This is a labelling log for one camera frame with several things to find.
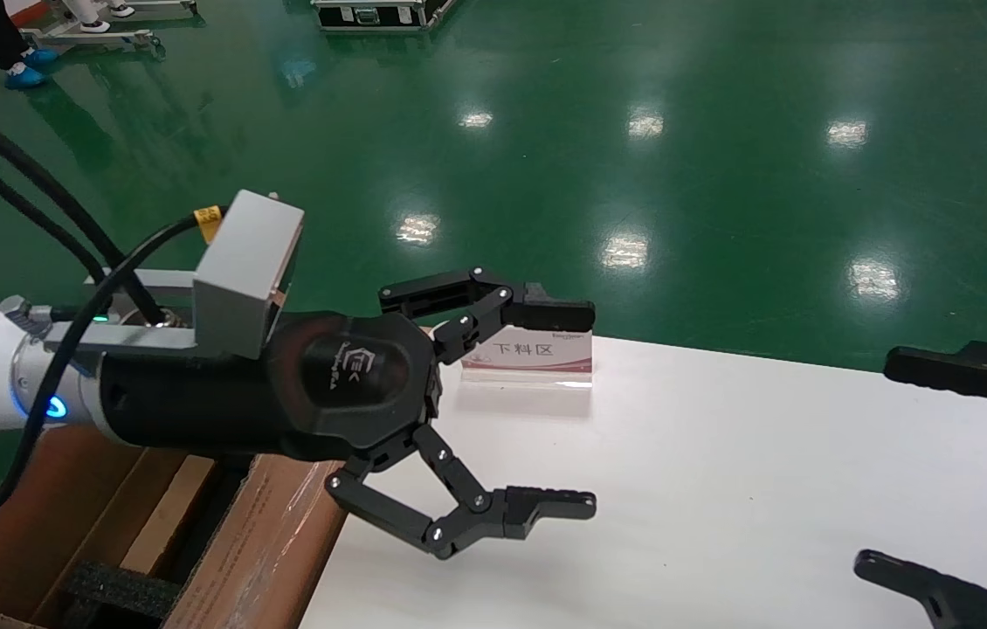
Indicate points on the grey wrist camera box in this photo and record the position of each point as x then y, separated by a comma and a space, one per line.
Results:
240, 271

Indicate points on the white humanoid robot on stand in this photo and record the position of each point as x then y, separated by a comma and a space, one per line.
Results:
83, 39

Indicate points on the small cardboard box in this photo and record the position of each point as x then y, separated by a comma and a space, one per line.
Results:
170, 515

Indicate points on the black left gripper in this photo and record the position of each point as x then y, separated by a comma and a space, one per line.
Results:
345, 384

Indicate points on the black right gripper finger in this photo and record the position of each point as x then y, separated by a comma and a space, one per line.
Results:
956, 603
974, 371

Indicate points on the black foam pad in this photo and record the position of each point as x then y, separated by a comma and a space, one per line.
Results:
122, 590

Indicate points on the silver camera mount bracket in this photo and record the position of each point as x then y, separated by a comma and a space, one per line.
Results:
135, 336

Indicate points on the black flight case with laptop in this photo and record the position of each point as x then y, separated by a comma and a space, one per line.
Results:
380, 16

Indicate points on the large open cardboard box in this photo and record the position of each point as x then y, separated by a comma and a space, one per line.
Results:
275, 542

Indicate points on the white acrylic label sign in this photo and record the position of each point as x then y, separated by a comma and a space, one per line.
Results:
546, 358

